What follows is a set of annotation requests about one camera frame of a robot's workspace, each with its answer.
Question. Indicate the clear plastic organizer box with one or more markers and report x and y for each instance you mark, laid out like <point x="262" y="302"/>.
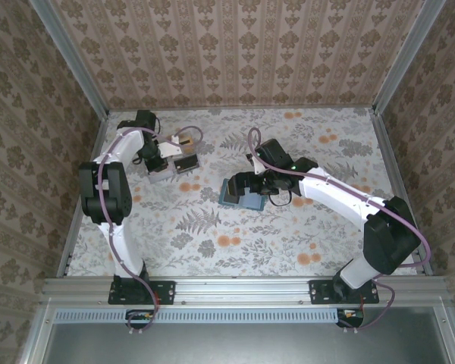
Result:
<point x="172" y="170"/>

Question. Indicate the aluminium lower frame rail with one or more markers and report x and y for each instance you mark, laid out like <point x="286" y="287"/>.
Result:
<point x="36" y="341"/>
<point x="449" y="341"/>

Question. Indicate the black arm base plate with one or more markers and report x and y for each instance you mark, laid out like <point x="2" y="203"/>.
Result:
<point x="167" y="292"/>
<point x="318" y="292"/>

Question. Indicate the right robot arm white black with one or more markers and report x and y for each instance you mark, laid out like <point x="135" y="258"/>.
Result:
<point x="341" y="197"/>

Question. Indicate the grey card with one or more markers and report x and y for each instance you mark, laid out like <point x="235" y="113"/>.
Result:
<point x="161" y="177"/>

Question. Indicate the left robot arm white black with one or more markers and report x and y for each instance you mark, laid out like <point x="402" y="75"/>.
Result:
<point x="127" y="258"/>

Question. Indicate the blue folding card holder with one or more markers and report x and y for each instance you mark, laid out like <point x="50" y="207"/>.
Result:
<point x="256" y="201"/>

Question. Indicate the aluminium table side rail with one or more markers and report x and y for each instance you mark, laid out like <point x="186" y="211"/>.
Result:
<point x="67" y="258"/>
<point x="394" y="170"/>

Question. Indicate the grey metal sheet panel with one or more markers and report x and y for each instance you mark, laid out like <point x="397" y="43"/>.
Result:
<point x="242" y="345"/>

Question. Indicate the aluminium frame rail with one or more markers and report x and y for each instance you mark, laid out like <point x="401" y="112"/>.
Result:
<point x="242" y="290"/>
<point x="36" y="341"/>
<point x="449" y="341"/>

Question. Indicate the aluminium frame post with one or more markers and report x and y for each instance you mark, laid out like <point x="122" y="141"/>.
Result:
<point x="406" y="57"/>
<point x="73" y="57"/>

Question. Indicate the aluminium front frame rail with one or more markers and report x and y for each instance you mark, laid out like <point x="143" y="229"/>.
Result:
<point x="242" y="290"/>

